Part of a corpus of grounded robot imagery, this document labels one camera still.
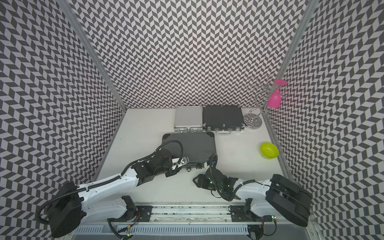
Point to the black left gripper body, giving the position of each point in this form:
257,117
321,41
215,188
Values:
167,170

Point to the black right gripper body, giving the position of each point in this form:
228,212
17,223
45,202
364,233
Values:
206,184

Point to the large black poker case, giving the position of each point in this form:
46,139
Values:
198,147

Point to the small silver poker case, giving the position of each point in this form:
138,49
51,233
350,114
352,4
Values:
188,119

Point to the black textured poker case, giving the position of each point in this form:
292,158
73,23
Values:
223,119

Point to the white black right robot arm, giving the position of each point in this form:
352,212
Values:
277,196

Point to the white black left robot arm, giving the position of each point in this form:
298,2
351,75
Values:
76,205

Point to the lime green plastic bowl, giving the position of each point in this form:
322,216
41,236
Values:
269,150

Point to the chrome glass holder stand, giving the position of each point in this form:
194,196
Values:
253,119

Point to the pink plastic wine glass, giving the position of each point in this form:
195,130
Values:
276,96

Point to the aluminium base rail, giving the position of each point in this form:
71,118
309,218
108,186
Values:
215,221

